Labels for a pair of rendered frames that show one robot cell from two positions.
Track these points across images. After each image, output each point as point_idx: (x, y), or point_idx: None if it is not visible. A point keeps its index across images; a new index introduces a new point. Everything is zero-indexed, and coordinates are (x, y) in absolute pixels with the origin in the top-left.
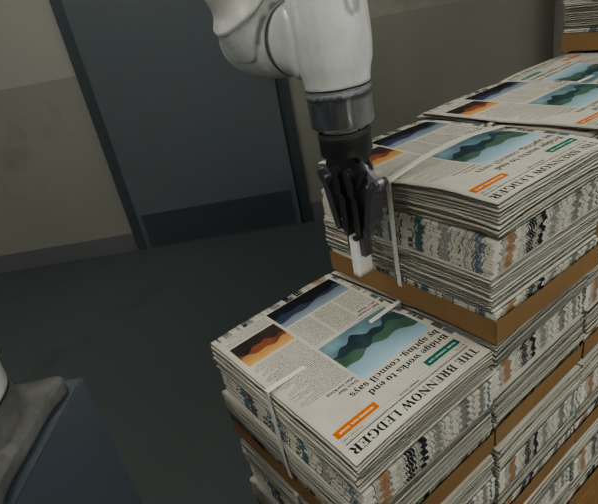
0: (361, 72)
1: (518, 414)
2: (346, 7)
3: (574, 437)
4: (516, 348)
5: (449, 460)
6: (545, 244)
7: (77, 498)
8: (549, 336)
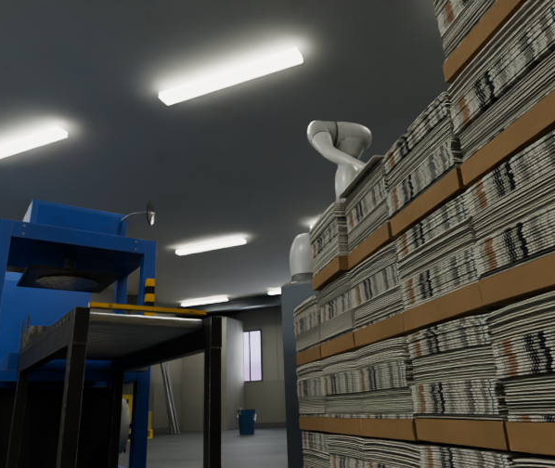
0: (338, 196)
1: (328, 348)
2: (335, 179)
3: (360, 425)
4: (327, 305)
5: (309, 341)
6: (324, 251)
7: (301, 301)
8: (339, 311)
